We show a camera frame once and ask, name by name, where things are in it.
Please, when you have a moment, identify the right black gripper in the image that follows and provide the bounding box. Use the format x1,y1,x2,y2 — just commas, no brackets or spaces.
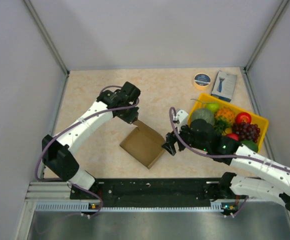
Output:
161,119,209,156

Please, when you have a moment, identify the brown cardboard box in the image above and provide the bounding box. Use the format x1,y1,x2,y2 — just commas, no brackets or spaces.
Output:
119,120,165,169

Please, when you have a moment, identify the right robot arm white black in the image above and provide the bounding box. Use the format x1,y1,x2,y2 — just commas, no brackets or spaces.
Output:
162,116,290,211

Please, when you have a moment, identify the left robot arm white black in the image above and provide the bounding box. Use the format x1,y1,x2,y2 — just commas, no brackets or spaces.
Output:
39,81,141,199

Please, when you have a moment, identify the blue razor retail box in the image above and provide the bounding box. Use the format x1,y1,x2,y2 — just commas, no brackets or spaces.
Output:
210,70,238,103

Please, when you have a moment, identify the green round melon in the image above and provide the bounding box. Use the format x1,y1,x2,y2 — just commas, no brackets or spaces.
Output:
190,108,215,126

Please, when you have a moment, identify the yellow plastic bin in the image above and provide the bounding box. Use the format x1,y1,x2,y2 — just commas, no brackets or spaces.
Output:
187,93,269,152

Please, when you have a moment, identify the green apple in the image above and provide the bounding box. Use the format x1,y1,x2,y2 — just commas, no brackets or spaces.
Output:
205,102,220,114

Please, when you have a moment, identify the toy pineapple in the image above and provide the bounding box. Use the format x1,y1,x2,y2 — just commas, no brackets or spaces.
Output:
214,107,236,135

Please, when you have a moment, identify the red apple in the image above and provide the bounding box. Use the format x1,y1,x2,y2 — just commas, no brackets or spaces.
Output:
226,133,239,141

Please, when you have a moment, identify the yellow masking tape roll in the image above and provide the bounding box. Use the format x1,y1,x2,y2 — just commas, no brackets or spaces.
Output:
193,73,211,90

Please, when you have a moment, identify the red tomato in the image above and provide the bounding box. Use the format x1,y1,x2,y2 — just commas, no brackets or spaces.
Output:
235,112,252,124

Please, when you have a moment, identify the purple grapes bunch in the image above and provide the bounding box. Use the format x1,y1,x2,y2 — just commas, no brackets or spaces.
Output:
231,122,261,143

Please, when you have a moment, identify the green avocado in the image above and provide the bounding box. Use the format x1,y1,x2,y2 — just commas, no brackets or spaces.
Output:
241,140,259,153

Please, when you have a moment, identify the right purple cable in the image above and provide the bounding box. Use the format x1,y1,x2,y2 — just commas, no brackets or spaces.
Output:
169,106,290,217

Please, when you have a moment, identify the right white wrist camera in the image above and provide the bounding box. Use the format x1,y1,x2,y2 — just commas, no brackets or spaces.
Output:
172,109,189,130

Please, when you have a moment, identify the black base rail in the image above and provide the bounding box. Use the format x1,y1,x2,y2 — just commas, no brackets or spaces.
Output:
69,177,248,208

